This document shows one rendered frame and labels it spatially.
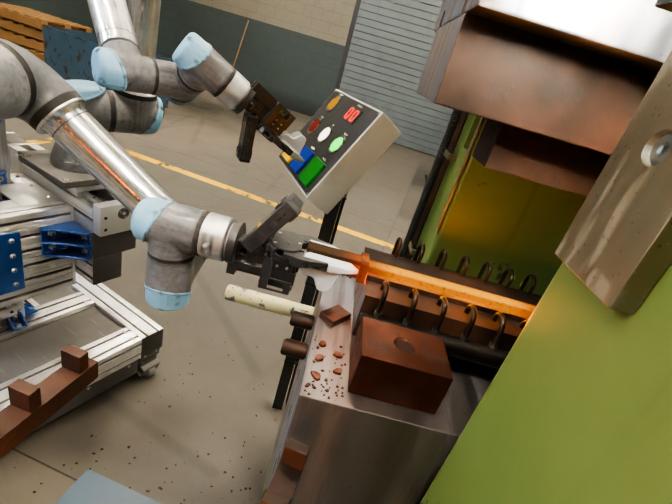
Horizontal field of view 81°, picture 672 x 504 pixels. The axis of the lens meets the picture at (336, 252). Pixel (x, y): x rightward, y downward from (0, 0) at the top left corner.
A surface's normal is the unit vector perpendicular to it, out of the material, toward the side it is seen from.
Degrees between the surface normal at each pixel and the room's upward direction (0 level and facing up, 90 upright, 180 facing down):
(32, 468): 0
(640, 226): 90
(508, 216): 90
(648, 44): 90
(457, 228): 90
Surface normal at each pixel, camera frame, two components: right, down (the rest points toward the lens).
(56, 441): 0.26, -0.87
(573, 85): -0.08, 0.43
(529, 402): -0.96, -0.27
